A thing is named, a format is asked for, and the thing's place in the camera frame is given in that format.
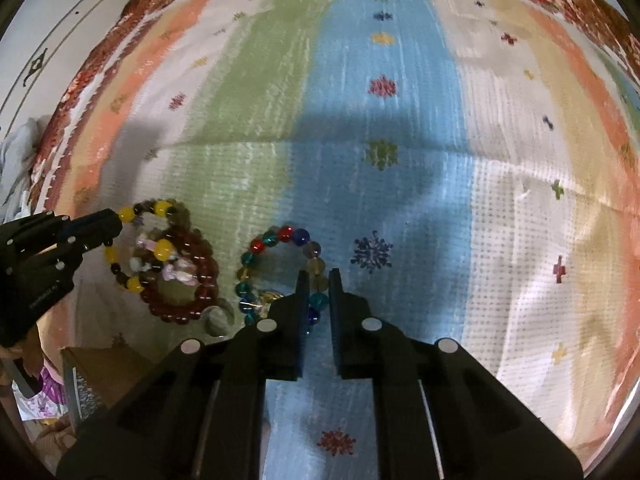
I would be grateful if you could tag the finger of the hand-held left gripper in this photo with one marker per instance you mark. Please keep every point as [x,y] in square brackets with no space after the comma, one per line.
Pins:
[102,227]

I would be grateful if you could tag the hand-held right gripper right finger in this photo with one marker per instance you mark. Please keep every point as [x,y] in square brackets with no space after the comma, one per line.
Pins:
[336,312]

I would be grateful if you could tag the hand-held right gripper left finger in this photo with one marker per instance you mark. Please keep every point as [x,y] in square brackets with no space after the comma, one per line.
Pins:
[301,312]

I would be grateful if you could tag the grey cloth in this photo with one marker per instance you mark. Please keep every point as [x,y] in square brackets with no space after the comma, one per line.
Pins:
[15,160]

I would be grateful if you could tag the purple and white plastic bag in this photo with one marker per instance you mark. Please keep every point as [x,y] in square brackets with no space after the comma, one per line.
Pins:
[47,387]

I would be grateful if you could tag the cardboard box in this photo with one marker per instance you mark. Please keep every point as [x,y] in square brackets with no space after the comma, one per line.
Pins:
[110,372]

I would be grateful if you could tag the striped pastel blanket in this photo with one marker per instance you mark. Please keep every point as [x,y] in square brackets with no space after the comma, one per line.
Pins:
[380,110]

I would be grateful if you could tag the white cabinet door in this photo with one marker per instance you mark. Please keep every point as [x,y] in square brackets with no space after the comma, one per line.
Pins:
[60,20]

